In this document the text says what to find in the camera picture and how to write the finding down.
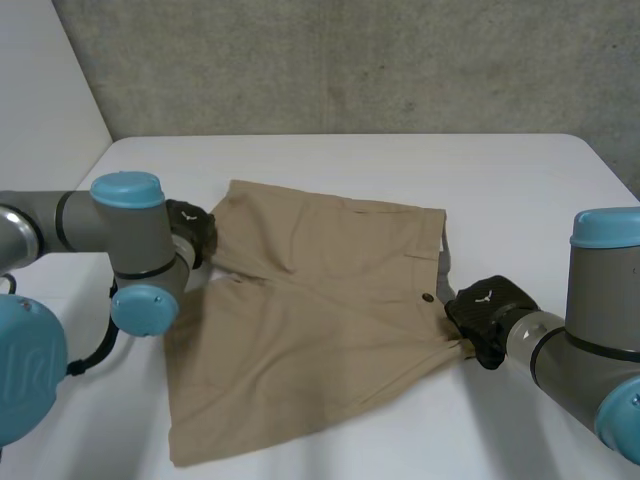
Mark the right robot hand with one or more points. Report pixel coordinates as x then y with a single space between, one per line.
482 310

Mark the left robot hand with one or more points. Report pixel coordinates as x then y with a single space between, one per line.
195 227

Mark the beige shorts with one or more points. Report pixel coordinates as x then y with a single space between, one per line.
305 320

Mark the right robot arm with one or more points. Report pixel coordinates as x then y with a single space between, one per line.
600 310

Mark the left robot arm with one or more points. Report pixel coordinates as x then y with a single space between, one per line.
80 220

